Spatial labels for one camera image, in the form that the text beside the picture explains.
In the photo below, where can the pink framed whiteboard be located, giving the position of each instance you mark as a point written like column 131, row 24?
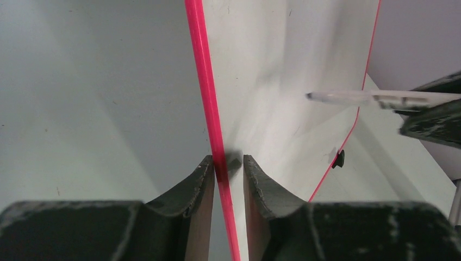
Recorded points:
column 256, row 61

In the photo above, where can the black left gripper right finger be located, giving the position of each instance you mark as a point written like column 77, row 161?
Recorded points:
column 282, row 226

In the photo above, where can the black whiteboard right foot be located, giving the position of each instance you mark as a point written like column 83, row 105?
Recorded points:
column 339, row 160

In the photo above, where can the aluminium frame profile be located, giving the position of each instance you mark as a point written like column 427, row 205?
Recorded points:
column 454, row 215

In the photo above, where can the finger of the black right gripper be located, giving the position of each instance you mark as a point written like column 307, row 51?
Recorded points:
column 448, row 84
column 440, row 125

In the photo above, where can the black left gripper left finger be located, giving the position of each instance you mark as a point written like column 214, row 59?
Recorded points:
column 174, row 226

